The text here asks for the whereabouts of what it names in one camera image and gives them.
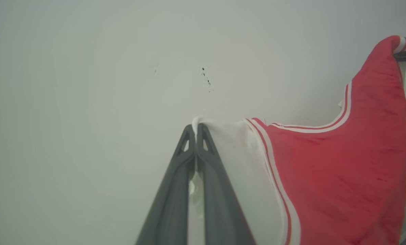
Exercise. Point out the red white basketball jersey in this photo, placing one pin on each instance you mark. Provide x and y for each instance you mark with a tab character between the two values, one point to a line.
342	170

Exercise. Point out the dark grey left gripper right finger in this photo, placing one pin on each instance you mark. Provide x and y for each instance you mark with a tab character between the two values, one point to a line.
220	204

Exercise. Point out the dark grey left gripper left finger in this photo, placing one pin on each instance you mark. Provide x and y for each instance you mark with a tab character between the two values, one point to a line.
170	204

